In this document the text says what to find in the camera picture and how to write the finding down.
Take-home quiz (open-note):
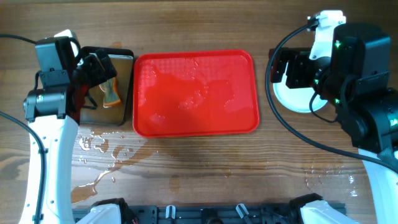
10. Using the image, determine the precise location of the orange sponge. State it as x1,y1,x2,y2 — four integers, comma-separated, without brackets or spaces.
99,77,122,108

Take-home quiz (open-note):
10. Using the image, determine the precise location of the stained white plate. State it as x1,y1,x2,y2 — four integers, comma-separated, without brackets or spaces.
273,83,315,113

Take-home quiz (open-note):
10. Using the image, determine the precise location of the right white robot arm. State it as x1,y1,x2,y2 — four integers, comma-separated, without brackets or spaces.
266,23,397,223

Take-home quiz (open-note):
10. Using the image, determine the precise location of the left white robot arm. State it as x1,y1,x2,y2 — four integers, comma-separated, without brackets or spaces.
20,49,116,223

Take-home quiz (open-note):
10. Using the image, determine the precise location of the black water tray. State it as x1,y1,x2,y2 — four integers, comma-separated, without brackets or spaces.
80,48,134,126

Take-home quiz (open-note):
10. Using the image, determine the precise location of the red plastic tray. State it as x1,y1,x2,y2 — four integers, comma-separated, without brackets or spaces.
132,50,260,138

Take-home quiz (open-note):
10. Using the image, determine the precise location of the left black cable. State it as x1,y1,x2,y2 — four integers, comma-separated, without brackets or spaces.
0,33,47,224

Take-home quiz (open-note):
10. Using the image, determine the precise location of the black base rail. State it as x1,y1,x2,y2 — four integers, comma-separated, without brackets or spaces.
72,202,348,224

